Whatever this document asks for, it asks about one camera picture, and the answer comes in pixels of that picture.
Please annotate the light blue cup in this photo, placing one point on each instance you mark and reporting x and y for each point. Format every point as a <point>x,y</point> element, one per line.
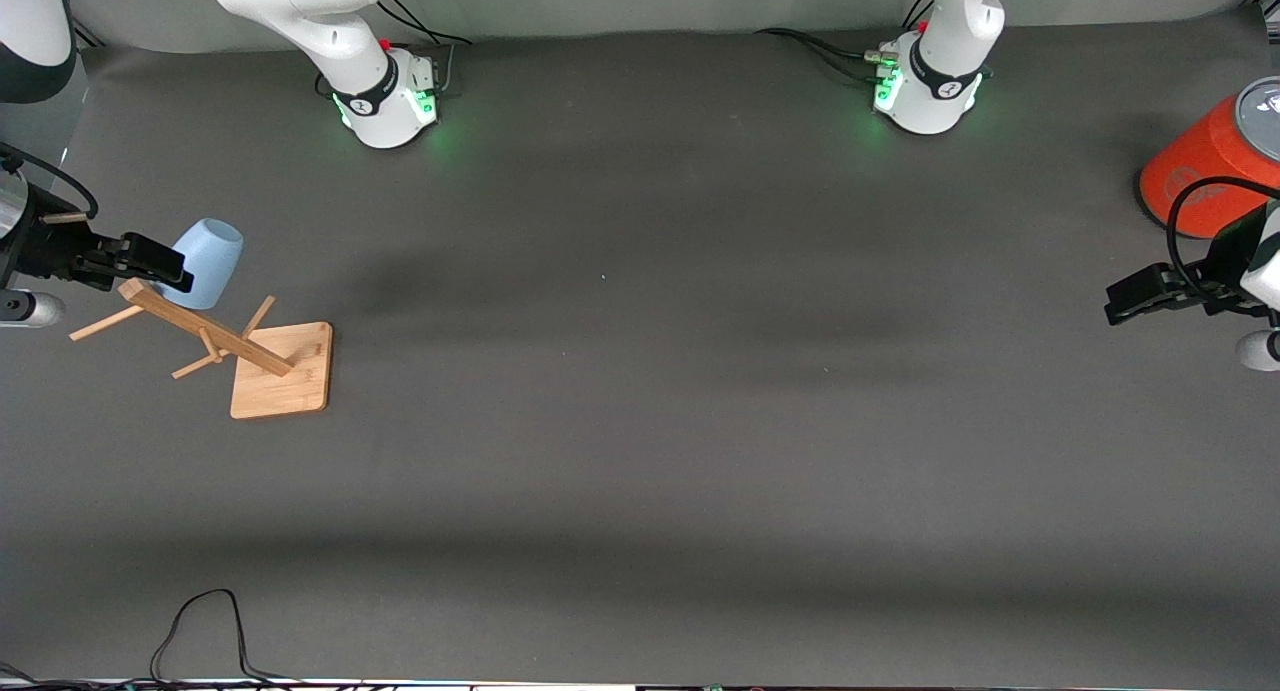
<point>215,256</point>

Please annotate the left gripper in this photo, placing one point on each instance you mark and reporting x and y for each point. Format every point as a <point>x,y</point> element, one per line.
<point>1222,261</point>

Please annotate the dark grey table mat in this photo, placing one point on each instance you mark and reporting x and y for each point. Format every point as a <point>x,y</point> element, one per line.
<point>640,471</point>

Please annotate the wooden cup rack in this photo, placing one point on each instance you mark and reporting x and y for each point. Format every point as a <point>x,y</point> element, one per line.
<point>280,376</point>

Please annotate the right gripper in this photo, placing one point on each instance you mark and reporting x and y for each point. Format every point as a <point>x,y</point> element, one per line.
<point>42,243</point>

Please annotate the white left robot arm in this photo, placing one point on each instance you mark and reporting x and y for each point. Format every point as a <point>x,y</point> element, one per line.
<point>940,31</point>

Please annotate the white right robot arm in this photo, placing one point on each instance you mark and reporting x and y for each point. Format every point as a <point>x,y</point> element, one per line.
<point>330,21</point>

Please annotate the aluminium frame rail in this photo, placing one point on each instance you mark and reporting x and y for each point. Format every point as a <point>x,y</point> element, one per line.
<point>86,33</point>
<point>1270,9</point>

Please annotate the orange canister with silver lid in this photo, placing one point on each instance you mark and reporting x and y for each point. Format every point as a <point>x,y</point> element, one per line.
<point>1205,166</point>

